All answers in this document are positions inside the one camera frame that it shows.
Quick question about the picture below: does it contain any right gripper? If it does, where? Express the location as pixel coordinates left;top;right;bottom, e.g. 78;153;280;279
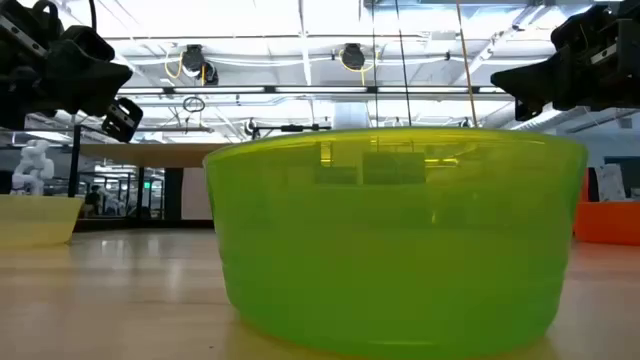
491;0;640;122

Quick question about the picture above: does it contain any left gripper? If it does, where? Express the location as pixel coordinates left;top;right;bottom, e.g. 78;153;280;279
0;0;144;144

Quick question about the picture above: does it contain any pale yellow bowl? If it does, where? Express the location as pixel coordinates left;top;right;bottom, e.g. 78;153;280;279
0;194;85;248

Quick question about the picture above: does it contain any bright orange bowl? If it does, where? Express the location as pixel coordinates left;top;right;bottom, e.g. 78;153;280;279
573;199;640;247

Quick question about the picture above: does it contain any translucent green bowl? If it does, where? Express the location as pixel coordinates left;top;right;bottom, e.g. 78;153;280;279
202;127;589;360

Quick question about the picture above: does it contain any person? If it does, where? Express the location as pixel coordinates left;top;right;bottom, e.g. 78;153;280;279
83;184;103;217

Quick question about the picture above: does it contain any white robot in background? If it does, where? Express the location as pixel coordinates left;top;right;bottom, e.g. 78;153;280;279
9;138;56;197

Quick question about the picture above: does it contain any white patterned board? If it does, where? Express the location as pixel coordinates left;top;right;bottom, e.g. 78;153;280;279
597;163;627;202

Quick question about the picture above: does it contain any black bar fixture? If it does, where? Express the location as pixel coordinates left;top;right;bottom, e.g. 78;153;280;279
244;118;333;141

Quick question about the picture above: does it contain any wooden shelf with black frame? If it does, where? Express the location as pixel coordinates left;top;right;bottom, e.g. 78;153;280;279
68;123;229;224

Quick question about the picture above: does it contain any tan hanging cable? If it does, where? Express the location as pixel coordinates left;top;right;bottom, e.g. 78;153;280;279
454;0;479;129

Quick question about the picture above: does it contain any black hanging cable loop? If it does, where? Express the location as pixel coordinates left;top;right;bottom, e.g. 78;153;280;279
181;95;207;114

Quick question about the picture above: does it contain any black ceiling cable reel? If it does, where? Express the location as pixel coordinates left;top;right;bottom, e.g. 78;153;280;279
338;43;381;86
164;43;220;86

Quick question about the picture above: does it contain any black table edge frame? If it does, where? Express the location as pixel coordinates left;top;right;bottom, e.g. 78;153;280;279
72;218;216;233

